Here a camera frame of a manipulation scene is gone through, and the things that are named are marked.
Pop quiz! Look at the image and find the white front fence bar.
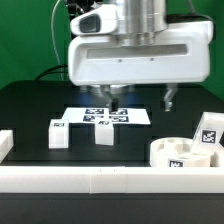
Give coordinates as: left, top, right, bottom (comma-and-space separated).
0, 166, 224, 194

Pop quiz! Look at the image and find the white round stool seat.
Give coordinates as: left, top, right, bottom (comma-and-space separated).
149, 137, 217, 168

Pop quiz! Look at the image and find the white left fence bar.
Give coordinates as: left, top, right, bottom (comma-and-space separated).
0, 130, 14, 163

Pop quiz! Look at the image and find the white marker sheet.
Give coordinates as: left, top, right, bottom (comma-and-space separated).
62, 107, 151, 125

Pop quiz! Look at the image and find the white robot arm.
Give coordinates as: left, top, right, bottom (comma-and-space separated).
68, 0, 215, 111

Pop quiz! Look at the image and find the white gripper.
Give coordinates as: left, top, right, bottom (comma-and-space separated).
68, 4, 214, 112

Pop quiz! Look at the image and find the grey hanging cable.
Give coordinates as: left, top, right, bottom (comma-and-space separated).
50, 0, 65, 81

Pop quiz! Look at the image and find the black base cable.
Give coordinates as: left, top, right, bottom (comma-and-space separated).
34, 64, 71, 82

